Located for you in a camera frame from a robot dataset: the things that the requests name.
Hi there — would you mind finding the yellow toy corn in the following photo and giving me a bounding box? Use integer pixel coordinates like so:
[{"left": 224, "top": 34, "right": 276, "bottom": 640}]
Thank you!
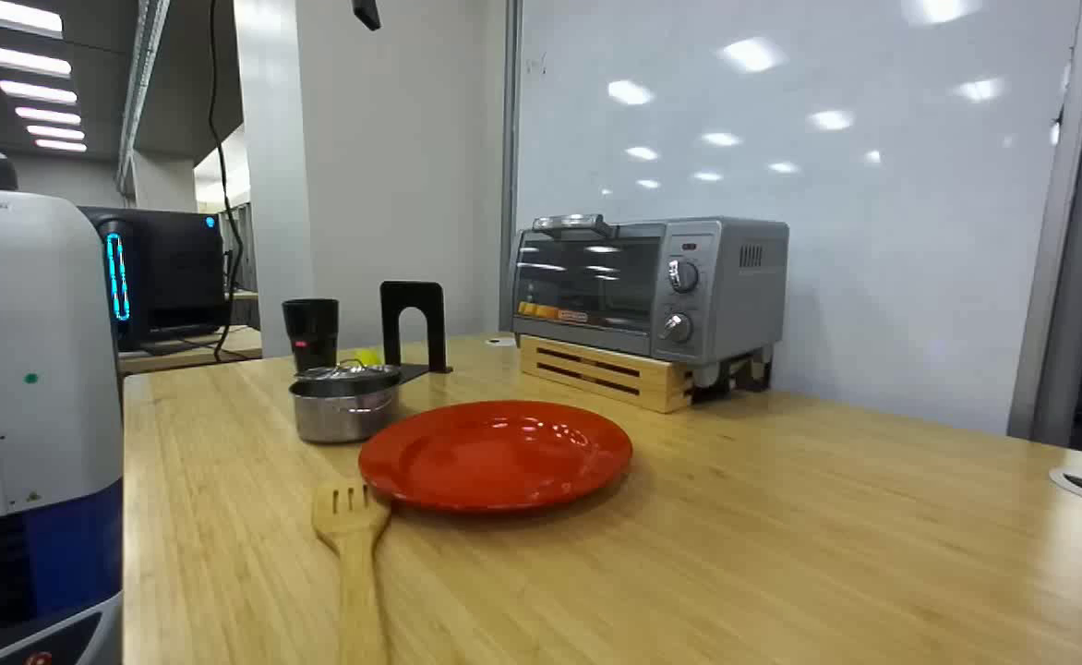
[{"left": 341, "top": 347, "right": 385, "bottom": 369}]

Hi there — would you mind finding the white and blue robot base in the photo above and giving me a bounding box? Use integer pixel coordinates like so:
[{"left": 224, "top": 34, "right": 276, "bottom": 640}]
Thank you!
[{"left": 0, "top": 193, "right": 122, "bottom": 665}]

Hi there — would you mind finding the red plate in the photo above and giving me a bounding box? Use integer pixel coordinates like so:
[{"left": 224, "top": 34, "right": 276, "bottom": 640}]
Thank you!
[{"left": 358, "top": 400, "right": 635, "bottom": 513}]

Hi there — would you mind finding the wooden slatted crate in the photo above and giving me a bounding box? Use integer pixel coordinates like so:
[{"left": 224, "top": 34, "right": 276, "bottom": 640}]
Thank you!
[{"left": 522, "top": 335, "right": 773, "bottom": 413}]

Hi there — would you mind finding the black metal bookend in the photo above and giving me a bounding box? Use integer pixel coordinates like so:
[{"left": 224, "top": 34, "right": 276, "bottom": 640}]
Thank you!
[{"left": 376, "top": 278, "right": 454, "bottom": 378}]

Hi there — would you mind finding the silver toaster oven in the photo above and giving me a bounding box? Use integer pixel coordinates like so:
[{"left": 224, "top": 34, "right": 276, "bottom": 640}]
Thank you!
[{"left": 515, "top": 215, "right": 792, "bottom": 365}]

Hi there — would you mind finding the small steel pot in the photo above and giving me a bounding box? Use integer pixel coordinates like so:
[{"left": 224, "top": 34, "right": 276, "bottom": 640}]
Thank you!
[{"left": 289, "top": 365, "right": 421, "bottom": 444}]

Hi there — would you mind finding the black cup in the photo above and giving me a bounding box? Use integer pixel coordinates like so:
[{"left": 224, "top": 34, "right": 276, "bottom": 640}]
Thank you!
[{"left": 283, "top": 300, "right": 341, "bottom": 372}]

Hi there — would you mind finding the wooden fork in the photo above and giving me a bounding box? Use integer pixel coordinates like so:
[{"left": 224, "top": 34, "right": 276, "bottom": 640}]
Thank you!
[{"left": 310, "top": 484, "right": 390, "bottom": 665}]

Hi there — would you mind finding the black monitor with blue light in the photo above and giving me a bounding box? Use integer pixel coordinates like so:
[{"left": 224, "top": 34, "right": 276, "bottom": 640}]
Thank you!
[{"left": 86, "top": 207, "right": 224, "bottom": 352}]

